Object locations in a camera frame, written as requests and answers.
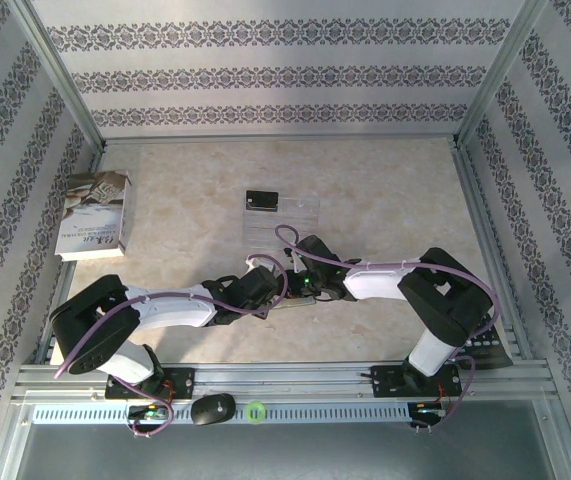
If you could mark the aluminium frame rail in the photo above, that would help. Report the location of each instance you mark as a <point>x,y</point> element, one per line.
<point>492,250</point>
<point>265,140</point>
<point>67,272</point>
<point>290,375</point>

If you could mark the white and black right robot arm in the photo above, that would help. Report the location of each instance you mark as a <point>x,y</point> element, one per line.
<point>375,285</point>

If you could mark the aluminium frame post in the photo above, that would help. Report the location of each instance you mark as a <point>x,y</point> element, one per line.
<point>497,75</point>
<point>62,75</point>

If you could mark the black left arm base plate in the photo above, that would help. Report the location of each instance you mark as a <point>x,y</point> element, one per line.
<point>185,382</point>

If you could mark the white heritage cultural book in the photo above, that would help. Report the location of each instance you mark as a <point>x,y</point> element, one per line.
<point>92,215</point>

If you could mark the black computer mouse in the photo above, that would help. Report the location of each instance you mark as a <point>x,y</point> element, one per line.
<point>212,410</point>

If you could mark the grey metal tray panel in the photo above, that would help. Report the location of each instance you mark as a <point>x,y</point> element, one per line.
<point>315,455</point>

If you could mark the small circuit board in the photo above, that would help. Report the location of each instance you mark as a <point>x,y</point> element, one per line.
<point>430,410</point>
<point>150,413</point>

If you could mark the clear plastic card holder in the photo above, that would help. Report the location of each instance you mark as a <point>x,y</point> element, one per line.
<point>305,301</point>

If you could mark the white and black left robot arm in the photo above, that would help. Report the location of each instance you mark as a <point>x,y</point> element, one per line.
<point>175,310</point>

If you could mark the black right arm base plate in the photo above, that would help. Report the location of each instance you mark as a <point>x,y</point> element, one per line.
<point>385,382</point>

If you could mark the black credit card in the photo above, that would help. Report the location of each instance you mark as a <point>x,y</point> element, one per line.
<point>262,200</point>

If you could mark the black calculator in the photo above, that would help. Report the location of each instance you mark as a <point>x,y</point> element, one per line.
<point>495,350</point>

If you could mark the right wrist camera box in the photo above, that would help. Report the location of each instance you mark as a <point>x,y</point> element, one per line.
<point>295,259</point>

